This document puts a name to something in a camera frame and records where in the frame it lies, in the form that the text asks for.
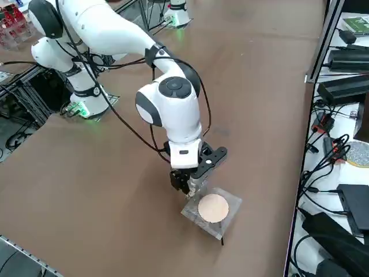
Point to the black red power adapter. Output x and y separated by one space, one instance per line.
324 124

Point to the flat black box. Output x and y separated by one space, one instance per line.
356 207

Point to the green printed box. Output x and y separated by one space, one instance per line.
356 24

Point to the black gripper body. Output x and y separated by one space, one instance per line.
212 161

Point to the black aluminium frame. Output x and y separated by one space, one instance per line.
29 86

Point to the silver aluminium rail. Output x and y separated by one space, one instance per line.
23 252

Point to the dark brown box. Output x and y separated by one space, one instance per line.
363 121

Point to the small black power adapter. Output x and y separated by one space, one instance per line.
347 36

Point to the clear rack with red items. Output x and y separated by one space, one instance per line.
14 26

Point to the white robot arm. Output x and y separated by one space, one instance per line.
179 15
173 115

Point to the large black power brick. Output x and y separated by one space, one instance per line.
348 59

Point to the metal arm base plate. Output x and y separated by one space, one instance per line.
186 24
113 99

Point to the bulky black object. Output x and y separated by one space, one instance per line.
334 242

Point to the silver aluminium profile post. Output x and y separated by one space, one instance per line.
323 43

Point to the long black power brick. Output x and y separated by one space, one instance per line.
343 89

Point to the round glittery disc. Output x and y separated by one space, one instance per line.
359 154

